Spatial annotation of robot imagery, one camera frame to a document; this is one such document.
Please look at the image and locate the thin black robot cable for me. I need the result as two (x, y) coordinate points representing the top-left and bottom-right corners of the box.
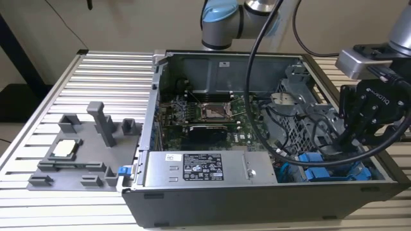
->
(290, 0), (341, 58)

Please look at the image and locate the blue data wire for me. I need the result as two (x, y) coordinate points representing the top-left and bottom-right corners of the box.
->
(276, 163), (292, 182)

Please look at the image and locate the silver power supply unit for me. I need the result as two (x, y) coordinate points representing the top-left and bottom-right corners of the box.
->
(142, 151), (277, 187)

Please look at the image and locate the green motherboard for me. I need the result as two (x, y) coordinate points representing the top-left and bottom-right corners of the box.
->
(158, 92), (280, 153)

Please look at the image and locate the black looped disk wire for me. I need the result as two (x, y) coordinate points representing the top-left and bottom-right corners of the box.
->
(301, 113), (342, 151)

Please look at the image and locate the perforated metal disk bay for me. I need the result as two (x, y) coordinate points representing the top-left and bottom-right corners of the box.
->
(261, 64), (345, 154)

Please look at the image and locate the black wire bundle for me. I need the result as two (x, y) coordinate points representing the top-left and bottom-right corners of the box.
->
(264, 104), (290, 158)

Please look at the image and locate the hard disk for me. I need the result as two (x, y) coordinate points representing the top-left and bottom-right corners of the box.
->
(296, 144), (367, 169)
(304, 167), (372, 181)

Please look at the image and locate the CPU socket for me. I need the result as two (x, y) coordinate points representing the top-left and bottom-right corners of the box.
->
(197, 102), (234, 121)

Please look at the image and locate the grey fan shroud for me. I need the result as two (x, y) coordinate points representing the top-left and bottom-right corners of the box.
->
(181, 57), (290, 93)

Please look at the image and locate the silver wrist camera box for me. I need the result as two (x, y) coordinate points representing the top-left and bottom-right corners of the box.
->
(334, 49), (393, 80)

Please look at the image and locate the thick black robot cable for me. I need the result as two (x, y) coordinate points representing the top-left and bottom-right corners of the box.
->
(244, 0), (411, 167)

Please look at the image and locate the black graphics card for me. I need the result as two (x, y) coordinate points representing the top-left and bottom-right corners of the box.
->
(181, 122), (234, 148)

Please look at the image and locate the open grey PC case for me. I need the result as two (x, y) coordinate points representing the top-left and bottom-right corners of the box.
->
(120, 49), (411, 228)

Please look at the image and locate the grey plastic parts rack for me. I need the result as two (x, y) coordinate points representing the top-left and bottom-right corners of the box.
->
(26, 101), (144, 192)

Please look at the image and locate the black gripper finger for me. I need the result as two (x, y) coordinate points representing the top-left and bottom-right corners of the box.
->
(361, 123), (403, 148)
(336, 84), (377, 151)

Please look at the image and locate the black furniture leg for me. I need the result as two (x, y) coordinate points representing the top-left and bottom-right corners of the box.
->
(0, 13), (44, 85)

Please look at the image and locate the silver CPU chip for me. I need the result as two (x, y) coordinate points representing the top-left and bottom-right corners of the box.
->
(52, 140), (80, 156)

